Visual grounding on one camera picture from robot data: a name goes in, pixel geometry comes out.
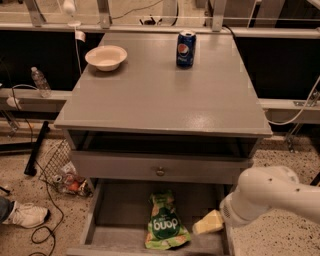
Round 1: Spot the grey wooden drawer cabinet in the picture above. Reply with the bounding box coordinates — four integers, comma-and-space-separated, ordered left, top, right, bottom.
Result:
53, 31, 274, 256

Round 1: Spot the open grey middle drawer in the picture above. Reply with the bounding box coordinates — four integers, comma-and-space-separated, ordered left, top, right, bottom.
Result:
67, 180, 235, 256

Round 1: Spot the blue pepsi can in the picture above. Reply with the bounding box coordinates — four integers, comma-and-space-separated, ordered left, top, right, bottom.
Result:
176, 30, 197, 68

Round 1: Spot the white bowl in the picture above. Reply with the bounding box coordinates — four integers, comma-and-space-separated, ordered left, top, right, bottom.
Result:
85, 45, 127, 71

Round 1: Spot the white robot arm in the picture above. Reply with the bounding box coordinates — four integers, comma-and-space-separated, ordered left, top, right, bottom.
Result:
192, 166, 320, 235

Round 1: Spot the wire mesh basket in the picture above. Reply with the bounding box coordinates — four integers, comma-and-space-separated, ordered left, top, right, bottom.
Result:
39, 140, 70, 185

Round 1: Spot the round metal drawer knob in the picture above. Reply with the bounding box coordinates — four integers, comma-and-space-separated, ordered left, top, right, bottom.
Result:
156, 167, 165, 177

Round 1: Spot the white sneaker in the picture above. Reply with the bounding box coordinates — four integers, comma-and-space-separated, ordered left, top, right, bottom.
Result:
3, 201, 50, 229

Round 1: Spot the white cable at right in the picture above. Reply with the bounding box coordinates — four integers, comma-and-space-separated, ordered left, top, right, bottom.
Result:
264, 75, 320, 126

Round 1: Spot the black cable on floor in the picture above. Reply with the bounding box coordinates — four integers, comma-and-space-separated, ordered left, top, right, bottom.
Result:
9, 87, 65, 256

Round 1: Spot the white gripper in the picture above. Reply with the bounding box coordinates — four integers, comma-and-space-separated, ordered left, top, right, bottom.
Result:
192, 191, 255, 235

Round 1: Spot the clear plastic water bottle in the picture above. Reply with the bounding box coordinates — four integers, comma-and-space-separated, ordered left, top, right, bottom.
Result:
31, 67, 51, 98

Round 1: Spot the green rice chip bag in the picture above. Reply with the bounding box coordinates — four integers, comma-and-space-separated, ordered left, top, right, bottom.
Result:
145, 190, 191, 250

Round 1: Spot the black bar on floor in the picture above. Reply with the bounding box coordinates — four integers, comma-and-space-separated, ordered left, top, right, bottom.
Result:
24, 121, 50, 176

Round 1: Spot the white cable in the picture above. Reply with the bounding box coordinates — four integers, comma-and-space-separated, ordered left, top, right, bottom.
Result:
264, 75, 320, 126
61, 0, 87, 76

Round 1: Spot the white cable at left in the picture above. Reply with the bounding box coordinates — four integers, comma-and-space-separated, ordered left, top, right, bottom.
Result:
61, 0, 87, 76

